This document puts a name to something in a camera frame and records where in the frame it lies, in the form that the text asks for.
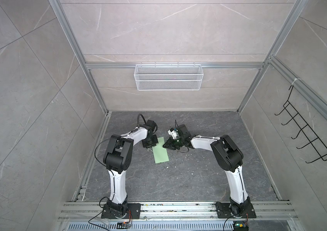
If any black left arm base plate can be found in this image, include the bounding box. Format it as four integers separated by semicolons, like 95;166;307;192
101;203;141;219

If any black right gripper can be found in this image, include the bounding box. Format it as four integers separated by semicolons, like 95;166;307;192
162;137;185;150

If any right small circuit board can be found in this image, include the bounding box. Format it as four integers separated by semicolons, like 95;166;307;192
233;222;249;231

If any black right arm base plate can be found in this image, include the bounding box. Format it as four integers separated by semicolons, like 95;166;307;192
214;202;256;218

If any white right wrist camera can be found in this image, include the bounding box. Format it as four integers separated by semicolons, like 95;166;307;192
168;128;179;140

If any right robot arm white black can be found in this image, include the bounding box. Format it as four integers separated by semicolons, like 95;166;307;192
163;124;251;218

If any black wire hook rack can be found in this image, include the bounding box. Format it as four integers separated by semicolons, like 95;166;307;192
274;86;327;164

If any aluminium frame rail front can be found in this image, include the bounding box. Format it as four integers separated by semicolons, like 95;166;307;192
57;201;298;221

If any small circuit board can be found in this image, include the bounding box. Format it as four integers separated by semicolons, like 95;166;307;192
233;222;249;231
117;221;132;229

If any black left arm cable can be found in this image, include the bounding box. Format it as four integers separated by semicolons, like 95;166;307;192
136;113;148;129

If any light green paper sheet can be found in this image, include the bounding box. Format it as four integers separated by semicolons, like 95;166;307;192
152;137;169;164

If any left small circuit board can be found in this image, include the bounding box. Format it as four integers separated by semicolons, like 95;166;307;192
117;221;132;229

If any white wire mesh basket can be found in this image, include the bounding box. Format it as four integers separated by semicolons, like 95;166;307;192
134;64;204;91

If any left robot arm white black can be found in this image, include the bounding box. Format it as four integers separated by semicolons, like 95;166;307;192
103;120;158;217

